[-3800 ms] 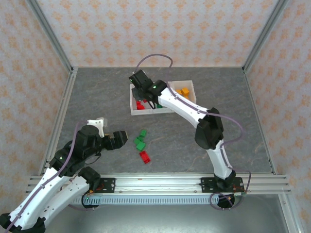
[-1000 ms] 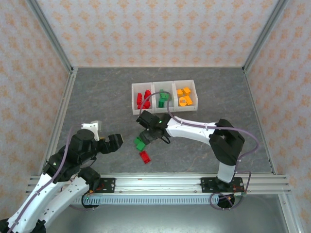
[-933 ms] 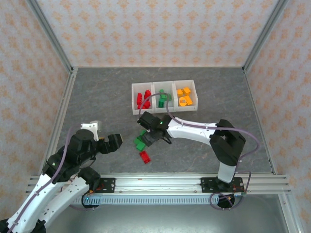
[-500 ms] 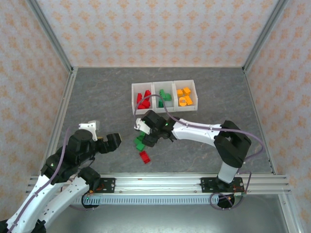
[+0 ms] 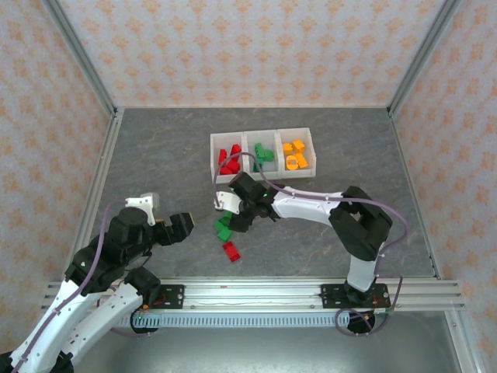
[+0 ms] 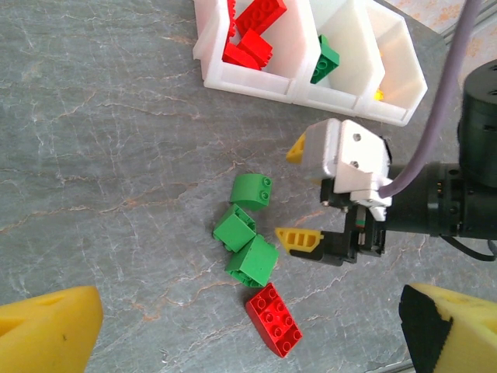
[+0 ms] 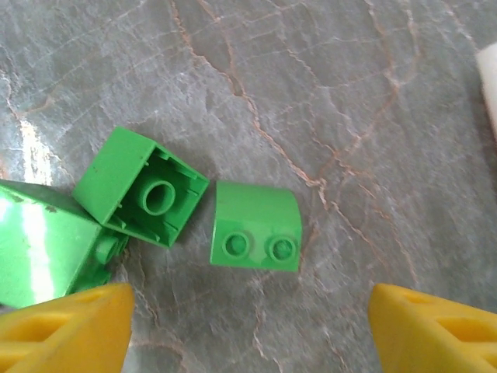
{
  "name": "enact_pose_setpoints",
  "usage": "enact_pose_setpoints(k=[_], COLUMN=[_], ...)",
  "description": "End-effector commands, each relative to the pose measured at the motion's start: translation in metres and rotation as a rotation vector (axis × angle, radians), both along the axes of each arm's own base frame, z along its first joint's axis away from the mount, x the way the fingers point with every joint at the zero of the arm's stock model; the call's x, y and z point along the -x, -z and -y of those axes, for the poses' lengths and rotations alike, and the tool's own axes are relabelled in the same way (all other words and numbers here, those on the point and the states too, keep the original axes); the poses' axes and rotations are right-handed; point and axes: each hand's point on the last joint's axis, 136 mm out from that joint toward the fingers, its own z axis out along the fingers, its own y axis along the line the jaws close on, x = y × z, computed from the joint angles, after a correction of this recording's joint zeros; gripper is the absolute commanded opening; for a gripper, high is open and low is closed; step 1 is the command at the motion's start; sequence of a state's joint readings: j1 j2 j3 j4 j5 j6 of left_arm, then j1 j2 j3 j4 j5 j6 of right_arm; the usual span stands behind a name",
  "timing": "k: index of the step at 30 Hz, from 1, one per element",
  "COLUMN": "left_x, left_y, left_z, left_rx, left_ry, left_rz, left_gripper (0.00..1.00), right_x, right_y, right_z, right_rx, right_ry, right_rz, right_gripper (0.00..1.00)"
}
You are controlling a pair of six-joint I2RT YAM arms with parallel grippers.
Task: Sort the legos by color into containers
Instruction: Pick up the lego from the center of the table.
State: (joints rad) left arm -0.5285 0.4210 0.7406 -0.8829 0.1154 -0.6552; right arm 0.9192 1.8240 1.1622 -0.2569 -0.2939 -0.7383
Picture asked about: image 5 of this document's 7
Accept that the aluminium frame leg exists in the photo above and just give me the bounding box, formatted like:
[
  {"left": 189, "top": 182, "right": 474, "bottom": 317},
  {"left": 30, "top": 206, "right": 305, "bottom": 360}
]
[{"left": 444, "top": 310, "right": 481, "bottom": 373}]

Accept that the grey slotted cable duct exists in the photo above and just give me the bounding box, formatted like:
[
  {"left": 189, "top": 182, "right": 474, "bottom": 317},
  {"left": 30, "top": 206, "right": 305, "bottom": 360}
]
[{"left": 130, "top": 312, "right": 350, "bottom": 329}]

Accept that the aluminium frame post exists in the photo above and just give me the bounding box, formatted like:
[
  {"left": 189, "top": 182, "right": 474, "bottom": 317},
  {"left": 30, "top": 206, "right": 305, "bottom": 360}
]
[
  {"left": 387, "top": 0, "right": 464, "bottom": 117},
  {"left": 40, "top": 0, "right": 120, "bottom": 117}
]

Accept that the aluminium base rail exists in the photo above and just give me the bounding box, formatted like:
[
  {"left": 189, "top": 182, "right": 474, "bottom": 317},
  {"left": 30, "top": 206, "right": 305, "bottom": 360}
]
[{"left": 40, "top": 282, "right": 467, "bottom": 312}]

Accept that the aluminium side rail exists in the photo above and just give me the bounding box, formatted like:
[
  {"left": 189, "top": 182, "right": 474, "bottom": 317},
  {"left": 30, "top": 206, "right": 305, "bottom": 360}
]
[
  {"left": 61, "top": 107, "right": 126, "bottom": 281},
  {"left": 388, "top": 108, "right": 444, "bottom": 281}
]

